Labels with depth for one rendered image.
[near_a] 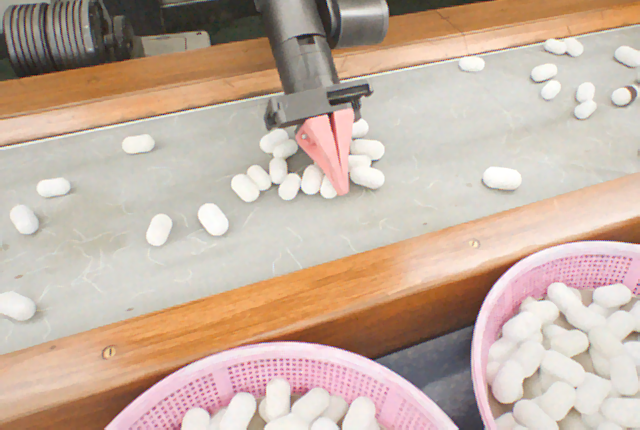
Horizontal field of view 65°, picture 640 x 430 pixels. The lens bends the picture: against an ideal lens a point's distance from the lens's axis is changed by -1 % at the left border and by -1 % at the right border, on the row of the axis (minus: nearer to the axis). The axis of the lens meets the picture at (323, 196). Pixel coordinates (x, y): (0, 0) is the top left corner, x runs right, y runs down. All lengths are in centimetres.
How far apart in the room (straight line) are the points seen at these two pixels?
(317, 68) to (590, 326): 33
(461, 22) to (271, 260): 51
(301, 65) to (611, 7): 61
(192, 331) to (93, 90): 38
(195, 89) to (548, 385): 50
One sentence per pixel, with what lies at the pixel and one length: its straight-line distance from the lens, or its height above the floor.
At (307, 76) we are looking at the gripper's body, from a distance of 49.
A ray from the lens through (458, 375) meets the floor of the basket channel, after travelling 49.
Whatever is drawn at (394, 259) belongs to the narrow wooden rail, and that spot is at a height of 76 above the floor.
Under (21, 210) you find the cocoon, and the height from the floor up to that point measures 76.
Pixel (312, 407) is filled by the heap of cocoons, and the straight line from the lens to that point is 38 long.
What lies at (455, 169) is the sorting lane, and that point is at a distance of 57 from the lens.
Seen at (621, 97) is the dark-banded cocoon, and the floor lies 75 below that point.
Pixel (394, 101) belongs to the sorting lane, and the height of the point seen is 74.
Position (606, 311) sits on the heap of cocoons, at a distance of 50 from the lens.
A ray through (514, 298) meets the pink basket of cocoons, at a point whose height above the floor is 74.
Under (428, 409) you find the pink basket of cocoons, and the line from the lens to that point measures 36.
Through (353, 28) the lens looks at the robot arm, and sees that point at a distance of 54.
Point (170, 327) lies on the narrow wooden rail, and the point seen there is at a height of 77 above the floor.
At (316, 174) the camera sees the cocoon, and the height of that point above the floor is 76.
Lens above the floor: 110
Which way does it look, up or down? 44 degrees down
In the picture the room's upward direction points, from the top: straight up
